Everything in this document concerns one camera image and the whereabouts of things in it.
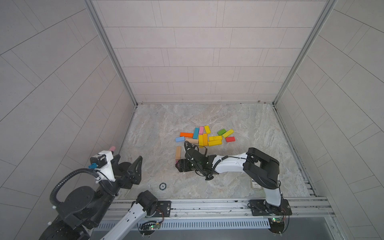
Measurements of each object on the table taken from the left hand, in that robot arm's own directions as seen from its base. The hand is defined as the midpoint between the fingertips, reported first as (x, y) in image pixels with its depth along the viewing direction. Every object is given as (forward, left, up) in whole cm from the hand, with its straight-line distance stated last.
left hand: (135, 155), depth 53 cm
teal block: (+32, -21, -33) cm, 51 cm away
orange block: (+30, -15, -32) cm, 46 cm away
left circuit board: (-19, -1, -32) cm, 38 cm away
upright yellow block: (+26, -25, -33) cm, 49 cm away
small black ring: (-1, -4, -35) cm, 35 cm away
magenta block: (+11, -11, -32) cm, 35 cm away
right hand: (+9, -12, -34) cm, 37 cm away
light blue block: (+27, -11, -34) cm, 45 cm away
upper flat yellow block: (+28, -36, -33) cm, 56 cm away
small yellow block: (+34, -29, -32) cm, 55 cm away
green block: (+32, -39, -33) cm, 60 cm away
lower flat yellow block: (+25, -33, -33) cm, 53 cm away
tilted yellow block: (+32, -43, -33) cm, 63 cm away
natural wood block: (+25, -20, -33) cm, 46 cm away
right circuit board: (-18, -60, -34) cm, 71 cm away
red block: (+27, -44, -33) cm, 61 cm away
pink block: (+33, -25, -32) cm, 53 cm away
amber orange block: (+27, -27, -33) cm, 51 cm away
